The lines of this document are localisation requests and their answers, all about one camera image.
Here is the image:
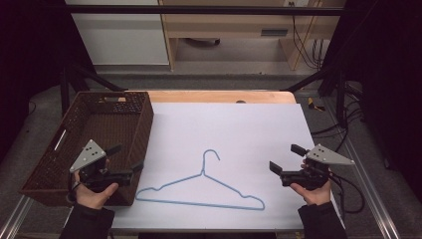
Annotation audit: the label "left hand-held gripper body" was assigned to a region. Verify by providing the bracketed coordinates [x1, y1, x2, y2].
[69, 138, 134, 193]

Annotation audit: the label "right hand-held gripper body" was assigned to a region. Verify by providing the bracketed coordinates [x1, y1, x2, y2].
[280, 142, 355, 191]

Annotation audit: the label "brown woven basket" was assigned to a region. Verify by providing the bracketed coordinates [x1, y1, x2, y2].
[18, 91, 155, 208]

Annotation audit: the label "blue wire clothes hanger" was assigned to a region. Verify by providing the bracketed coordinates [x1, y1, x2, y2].
[134, 148, 266, 212]

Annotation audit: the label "person's right hand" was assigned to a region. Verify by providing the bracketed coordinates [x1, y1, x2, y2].
[290, 159, 332, 207]

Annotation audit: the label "person's left hand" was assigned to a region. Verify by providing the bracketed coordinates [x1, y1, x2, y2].
[73, 158, 119, 210]

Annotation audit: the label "yellow and black tool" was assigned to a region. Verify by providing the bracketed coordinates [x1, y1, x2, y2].
[307, 97, 326, 113]

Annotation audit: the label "white table mat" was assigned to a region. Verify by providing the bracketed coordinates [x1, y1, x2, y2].
[108, 102, 345, 232]

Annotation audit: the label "black metal stand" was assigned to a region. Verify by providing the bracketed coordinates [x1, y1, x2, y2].
[59, 61, 127, 117]
[284, 64, 348, 129]

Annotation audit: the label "white cabinet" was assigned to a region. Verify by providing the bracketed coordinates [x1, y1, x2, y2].
[65, 0, 170, 67]

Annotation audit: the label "black curtain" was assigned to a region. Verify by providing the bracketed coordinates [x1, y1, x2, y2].
[0, 0, 98, 163]
[317, 0, 422, 193]

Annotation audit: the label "light wooden desk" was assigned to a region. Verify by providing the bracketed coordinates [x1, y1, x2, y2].
[158, 0, 346, 72]

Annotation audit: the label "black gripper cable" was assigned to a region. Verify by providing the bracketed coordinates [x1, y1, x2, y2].
[327, 171, 366, 215]

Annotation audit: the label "black floor cables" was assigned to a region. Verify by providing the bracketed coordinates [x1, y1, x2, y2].
[311, 99, 365, 154]

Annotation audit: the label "aluminium rail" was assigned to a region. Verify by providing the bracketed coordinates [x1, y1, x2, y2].
[0, 194, 35, 239]
[321, 98, 402, 239]

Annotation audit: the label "hanging black cables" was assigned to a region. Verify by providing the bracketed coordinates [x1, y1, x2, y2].
[288, 1, 325, 71]

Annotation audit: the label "black horizontal frame bar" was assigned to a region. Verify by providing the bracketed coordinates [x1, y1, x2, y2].
[64, 4, 346, 16]

